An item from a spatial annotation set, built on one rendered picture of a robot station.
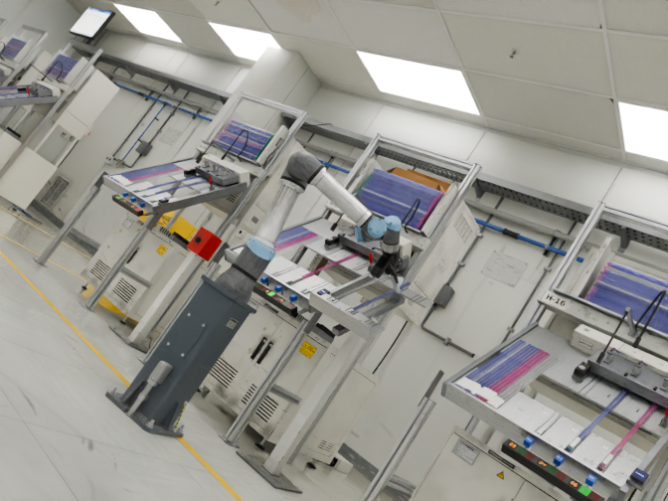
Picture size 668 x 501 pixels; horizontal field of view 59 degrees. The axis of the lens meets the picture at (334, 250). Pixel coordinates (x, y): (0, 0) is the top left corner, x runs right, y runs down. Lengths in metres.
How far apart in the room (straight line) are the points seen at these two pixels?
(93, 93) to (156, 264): 3.40
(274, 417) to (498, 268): 2.35
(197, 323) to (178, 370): 0.18
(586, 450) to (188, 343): 1.43
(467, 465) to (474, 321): 2.14
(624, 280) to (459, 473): 1.10
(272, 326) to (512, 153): 2.84
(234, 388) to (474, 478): 1.34
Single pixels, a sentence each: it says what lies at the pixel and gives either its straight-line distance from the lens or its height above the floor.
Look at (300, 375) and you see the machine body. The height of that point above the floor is 0.41.
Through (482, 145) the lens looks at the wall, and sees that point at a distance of 5.40.
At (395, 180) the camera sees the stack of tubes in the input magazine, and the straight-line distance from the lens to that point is 3.49.
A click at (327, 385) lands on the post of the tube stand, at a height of 0.45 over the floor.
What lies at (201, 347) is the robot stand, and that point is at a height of 0.33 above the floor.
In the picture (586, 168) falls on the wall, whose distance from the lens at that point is 5.04.
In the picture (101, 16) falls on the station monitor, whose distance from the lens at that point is 7.29.
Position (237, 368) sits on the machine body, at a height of 0.24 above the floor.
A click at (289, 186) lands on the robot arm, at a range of 2.46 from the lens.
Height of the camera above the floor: 0.55
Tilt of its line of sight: 9 degrees up
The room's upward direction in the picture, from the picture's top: 34 degrees clockwise
